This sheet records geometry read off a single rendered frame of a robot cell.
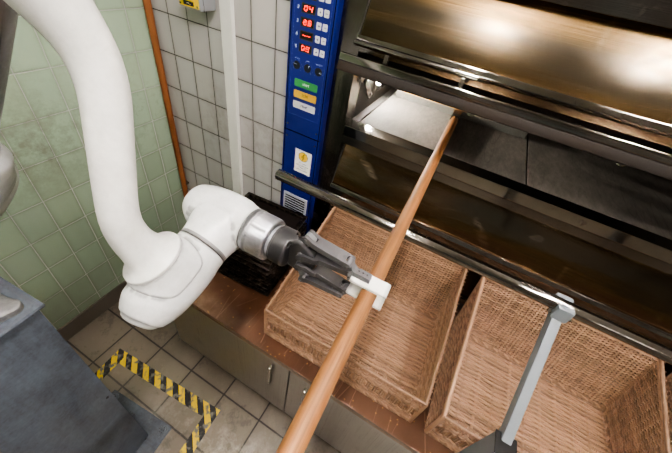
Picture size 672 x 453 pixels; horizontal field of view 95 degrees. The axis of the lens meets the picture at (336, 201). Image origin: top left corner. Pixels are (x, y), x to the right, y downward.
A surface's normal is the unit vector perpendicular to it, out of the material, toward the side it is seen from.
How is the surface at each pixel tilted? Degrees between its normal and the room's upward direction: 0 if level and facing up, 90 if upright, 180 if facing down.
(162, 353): 0
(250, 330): 0
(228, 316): 0
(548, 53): 70
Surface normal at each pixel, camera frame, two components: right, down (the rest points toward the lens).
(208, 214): -0.04, -0.51
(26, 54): 0.87, 0.40
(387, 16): -0.38, 0.23
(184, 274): 0.81, 0.08
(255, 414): 0.15, -0.76
